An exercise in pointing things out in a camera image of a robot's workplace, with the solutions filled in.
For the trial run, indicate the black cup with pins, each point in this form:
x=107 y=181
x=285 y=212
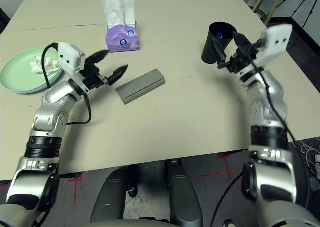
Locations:
x=208 y=52

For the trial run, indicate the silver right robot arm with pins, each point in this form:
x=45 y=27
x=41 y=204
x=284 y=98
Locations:
x=265 y=92

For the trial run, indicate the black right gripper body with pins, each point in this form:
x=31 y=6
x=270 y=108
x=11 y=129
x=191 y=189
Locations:
x=240 y=62

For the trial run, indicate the green plate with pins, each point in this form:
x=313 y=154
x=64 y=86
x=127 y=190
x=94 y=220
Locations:
x=17 y=69

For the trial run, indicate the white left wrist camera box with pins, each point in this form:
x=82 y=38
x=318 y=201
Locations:
x=70 y=57

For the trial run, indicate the grey robot torso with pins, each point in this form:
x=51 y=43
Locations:
x=125 y=223

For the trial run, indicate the dark grey left robot leg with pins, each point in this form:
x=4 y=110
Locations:
x=112 y=197

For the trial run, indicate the black table foot bar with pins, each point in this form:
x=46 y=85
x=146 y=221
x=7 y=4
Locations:
x=71 y=175
x=235 y=155

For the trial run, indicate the purple tissue pack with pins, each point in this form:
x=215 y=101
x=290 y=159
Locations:
x=122 y=40

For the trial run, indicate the green stool with wooden legs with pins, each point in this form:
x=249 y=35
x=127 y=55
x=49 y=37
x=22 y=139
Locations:
x=274 y=2

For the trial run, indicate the dark grey right robot leg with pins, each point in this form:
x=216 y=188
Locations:
x=183 y=197

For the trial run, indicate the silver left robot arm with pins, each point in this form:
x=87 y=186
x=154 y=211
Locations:
x=55 y=94

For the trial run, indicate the white tissue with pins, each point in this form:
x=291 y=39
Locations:
x=40 y=65

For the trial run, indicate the black tripod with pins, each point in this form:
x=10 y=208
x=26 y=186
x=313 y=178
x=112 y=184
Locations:
x=300 y=2

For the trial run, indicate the dark grey robot leg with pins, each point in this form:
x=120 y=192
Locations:
x=112 y=197
x=183 y=197

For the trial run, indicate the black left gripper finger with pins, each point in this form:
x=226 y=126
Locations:
x=118 y=73
x=97 y=57

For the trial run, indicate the blue capped pen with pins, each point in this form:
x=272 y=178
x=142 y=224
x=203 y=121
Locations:
x=220 y=35

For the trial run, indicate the grey glasses case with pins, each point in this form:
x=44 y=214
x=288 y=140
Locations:
x=142 y=83

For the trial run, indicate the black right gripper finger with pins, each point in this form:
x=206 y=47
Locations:
x=241 y=42
x=220 y=54

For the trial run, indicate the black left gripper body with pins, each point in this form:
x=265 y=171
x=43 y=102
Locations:
x=92 y=78

